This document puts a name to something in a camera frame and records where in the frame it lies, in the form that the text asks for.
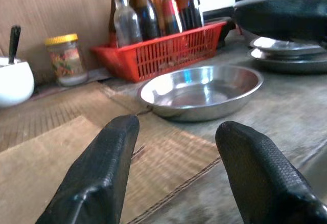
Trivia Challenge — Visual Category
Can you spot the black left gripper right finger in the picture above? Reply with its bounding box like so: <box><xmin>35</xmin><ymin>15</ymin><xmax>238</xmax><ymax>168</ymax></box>
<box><xmin>215</xmin><ymin>121</ymin><xmax>327</xmax><ymax>224</ymax></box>

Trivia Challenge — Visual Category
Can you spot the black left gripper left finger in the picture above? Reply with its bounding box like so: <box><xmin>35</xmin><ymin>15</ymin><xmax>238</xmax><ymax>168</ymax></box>
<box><xmin>35</xmin><ymin>114</ymin><xmax>141</xmax><ymax>224</ymax></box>

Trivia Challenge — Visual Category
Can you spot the stainless steel plate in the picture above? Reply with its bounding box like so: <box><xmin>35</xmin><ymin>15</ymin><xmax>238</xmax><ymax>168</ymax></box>
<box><xmin>249</xmin><ymin>36</ymin><xmax>326</xmax><ymax>56</ymax></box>
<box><xmin>137</xmin><ymin>64</ymin><xmax>264</xmax><ymax>122</ymax></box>
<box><xmin>247</xmin><ymin>48</ymin><xmax>327</xmax><ymax>74</ymax></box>

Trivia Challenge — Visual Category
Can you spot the small smooth cardboard piece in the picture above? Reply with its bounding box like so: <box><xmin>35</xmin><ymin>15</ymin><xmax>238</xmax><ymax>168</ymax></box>
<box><xmin>0</xmin><ymin>115</ymin><xmax>136</xmax><ymax>224</ymax></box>

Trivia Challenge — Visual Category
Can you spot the large ribbed cardboard mat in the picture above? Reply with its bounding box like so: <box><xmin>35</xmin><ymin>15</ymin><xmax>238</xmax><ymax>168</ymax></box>
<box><xmin>0</xmin><ymin>82</ymin><xmax>222</xmax><ymax>223</ymax></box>

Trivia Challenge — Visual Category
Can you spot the glass jar with yellow lid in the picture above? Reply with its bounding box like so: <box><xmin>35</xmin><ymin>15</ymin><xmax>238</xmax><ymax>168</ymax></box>
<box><xmin>44</xmin><ymin>33</ymin><xmax>89</xmax><ymax>87</ymax></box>

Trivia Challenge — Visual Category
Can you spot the white ceramic condiment jar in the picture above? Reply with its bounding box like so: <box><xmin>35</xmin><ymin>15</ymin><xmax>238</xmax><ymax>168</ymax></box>
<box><xmin>0</xmin><ymin>56</ymin><xmax>35</xmax><ymax>108</ymax></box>

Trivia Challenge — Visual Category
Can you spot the red slotted plastic basket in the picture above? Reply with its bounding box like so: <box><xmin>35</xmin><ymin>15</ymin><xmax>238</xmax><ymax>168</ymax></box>
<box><xmin>90</xmin><ymin>20</ymin><xmax>228</xmax><ymax>83</ymax></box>

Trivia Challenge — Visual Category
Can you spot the clear glass bottle black spout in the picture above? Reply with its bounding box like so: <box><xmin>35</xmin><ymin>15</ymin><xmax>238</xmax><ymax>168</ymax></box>
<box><xmin>111</xmin><ymin>0</ymin><xmax>144</xmax><ymax>48</ymax></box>

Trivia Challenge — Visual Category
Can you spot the tall dark sauce bottle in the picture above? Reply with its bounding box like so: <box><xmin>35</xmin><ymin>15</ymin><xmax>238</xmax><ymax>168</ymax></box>
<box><xmin>129</xmin><ymin>0</ymin><xmax>161</xmax><ymax>40</ymax></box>

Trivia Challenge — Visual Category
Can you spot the large metal basin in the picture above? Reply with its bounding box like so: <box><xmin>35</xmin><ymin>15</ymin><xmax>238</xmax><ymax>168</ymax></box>
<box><xmin>232</xmin><ymin>0</ymin><xmax>327</xmax><ymax>42</ymax></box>

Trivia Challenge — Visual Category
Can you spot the small dark red-capped bottle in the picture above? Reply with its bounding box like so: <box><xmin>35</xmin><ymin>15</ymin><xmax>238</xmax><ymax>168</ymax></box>
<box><xmin>160</xmin><ymin>0</ymin><xmax>184</xmax><ymax>36</ymax></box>

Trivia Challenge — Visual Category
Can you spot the amber bottle with red cap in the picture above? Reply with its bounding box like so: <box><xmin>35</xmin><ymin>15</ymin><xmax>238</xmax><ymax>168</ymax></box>
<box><xmin>149</xmin><ymin>0</ymin><xmax>166</xmax><ymax>37</ymax></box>

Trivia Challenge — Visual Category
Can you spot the tall dark red-labelled bottle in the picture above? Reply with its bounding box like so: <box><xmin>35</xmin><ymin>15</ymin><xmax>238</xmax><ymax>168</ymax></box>
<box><xmin>174</xmin><ymin>0</ymin><xmax>205</xmax><ymax>30</ymax></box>

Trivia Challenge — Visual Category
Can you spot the black spoon handle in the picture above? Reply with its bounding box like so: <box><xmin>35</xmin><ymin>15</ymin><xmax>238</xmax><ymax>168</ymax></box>
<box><xmin>8</xmin><ymin>25</ymin><xmax>21</xmax><ymax>65</ymax></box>

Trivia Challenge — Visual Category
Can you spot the large torn cardboard wall sheet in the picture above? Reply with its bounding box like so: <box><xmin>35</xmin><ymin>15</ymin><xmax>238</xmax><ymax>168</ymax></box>
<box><xmin>0</xmin><ymin>0</ymin><xmax>114</xmax><ymax>84</ymax></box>

